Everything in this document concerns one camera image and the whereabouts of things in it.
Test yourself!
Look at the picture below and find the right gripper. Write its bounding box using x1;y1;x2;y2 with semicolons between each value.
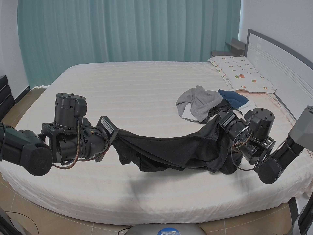
226;121;251;145

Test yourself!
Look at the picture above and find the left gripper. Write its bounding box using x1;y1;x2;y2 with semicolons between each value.
82;126;110;163

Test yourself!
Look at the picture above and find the black T-shirt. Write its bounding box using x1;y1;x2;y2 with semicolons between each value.
111;115;242;176

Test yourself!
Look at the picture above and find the pile of clothes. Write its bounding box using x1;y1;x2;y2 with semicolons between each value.
176;85;257;125

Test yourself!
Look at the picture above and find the bed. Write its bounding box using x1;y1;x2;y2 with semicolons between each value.
0;28;313;226

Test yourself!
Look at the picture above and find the white printed pillow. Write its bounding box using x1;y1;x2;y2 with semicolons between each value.
207;55;277;94

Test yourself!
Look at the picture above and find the grey bedside table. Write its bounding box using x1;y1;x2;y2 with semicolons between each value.
211;38;246;58

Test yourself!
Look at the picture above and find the black chest of drawers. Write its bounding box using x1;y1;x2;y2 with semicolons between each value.
0;75;17;122

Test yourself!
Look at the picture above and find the blue-green curtain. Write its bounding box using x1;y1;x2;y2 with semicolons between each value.
18;0;109;89
108;0;241;63

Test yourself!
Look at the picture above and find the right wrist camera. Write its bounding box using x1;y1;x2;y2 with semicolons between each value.
218;111;242;133

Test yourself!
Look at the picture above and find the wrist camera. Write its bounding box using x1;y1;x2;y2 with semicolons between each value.
98;116;119;145
218;111;242;133

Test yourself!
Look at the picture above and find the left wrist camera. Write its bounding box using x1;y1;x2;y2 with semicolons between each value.
98;116;119;145

